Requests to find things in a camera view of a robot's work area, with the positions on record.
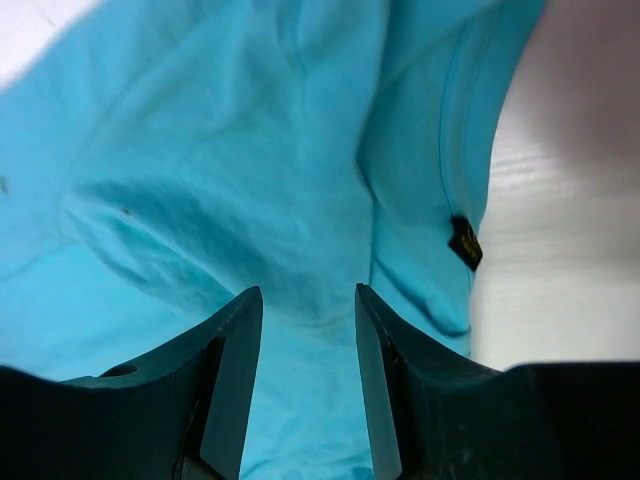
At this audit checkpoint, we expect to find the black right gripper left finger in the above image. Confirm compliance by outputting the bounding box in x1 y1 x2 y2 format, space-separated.
1 287 263 479

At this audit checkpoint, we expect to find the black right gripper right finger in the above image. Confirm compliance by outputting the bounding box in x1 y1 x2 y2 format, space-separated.
355 284 639 480

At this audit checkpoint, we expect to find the turquoise t-shirt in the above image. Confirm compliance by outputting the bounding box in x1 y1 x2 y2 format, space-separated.
1 1 544 479

